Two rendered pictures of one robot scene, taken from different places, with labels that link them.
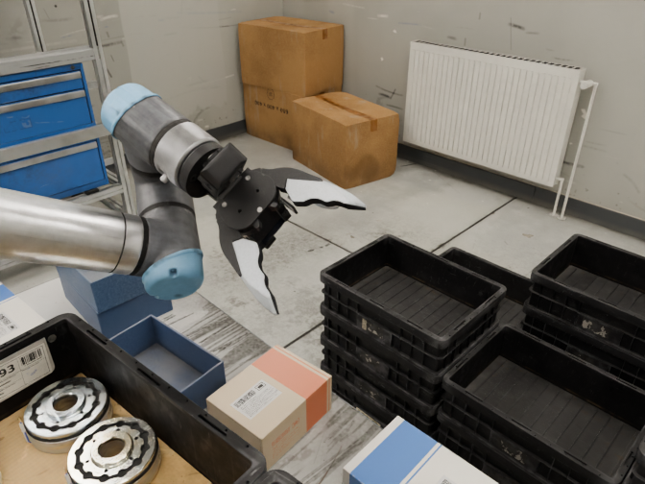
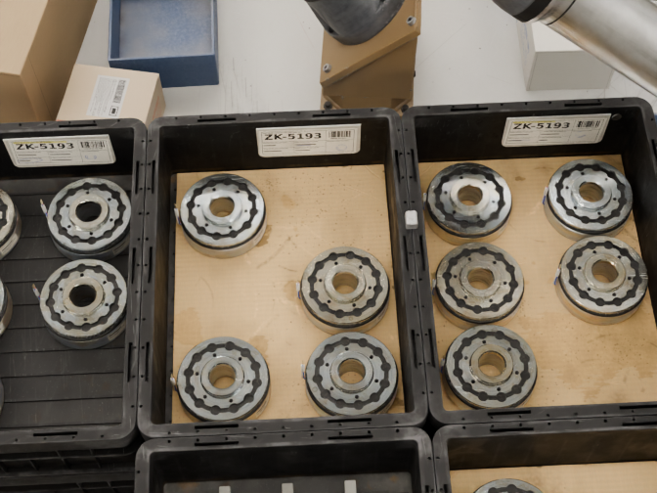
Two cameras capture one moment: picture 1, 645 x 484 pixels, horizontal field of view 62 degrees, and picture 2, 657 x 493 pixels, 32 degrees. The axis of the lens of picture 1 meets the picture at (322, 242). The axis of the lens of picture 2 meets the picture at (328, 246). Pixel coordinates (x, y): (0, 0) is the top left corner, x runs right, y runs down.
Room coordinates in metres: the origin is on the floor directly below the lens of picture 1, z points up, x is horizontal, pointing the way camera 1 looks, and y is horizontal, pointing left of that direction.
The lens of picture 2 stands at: (-0.22, 0.00, 2.03)
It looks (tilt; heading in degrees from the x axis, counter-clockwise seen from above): 61 degrees down; 49
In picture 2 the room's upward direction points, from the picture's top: 1 degrees counter-clockwise
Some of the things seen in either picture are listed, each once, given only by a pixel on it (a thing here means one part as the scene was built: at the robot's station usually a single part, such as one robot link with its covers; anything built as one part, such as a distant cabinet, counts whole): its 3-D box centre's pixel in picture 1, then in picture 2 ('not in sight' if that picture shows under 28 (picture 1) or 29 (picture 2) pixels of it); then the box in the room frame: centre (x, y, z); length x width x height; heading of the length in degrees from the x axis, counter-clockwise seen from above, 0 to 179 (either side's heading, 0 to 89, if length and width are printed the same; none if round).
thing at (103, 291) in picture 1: (108, 262); not in sight; (0.92, 0.43, 0.81); 0.20 x 0.15 x 0.07; 44
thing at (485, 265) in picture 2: not in sight; (480, 279); (0.31, 0.34, 0.86); 0.05 x 0.05 x 0.01
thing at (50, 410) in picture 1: (65, 403); (591, 192); (0.49, 0.33, 0.86); 0.05 x 0.05 x 0.01
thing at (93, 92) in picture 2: not in sight; (107, 130); (0.15, 0.88, 0.74); 0.16 x 0.12 x 0.07; 40
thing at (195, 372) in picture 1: (154, 374); not in sight; (0.68, 0.29, 0.74); 0.20 x 0.15 x 0.07; 51
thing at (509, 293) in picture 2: not in sight; (479, 281); (0.31, 0.34, 0.86); 0.10 x 0.10 x 0.01
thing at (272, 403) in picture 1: (271, 403); not in sight; (0.61, 0.08, 0.74); 0.16 x 0.12 x 0.07; 141
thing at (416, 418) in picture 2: not in sight; (279, 264); (0.13, 0.49, 0.92); 0.40 x 0.30 x 0.02; 51
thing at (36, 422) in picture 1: (66, 405); (590, 195); (0.49, 0.33, 0.86); 0.10 x 0.10 x 0.01
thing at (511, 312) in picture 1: (474, 312); not in sight; (1.45, -0.52, 0.26); 0.40 x 0.30 x 0.23; 45
